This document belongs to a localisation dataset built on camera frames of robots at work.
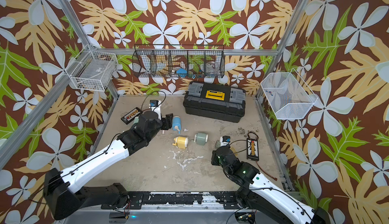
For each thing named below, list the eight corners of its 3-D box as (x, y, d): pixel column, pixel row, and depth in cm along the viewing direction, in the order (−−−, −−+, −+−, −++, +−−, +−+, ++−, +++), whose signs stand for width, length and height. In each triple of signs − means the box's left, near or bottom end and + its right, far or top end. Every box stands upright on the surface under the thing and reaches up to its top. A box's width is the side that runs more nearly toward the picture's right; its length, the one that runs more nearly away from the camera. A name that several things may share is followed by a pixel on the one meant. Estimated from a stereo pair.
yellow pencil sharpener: (174, 147, 94) (173, 142, 88) (175, 141, 97) (174, 135, 91) (187, 149, 93) (187, 143, 87) (188, 142, 96) (188, 137, 90)
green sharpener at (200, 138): (193, 143, 96) (193, 136, 90) (196, 136, 99) (196, 130, 92) (205, 147, 94) (206, 141, 88) (208, 140, 97) (209, 134, 91)
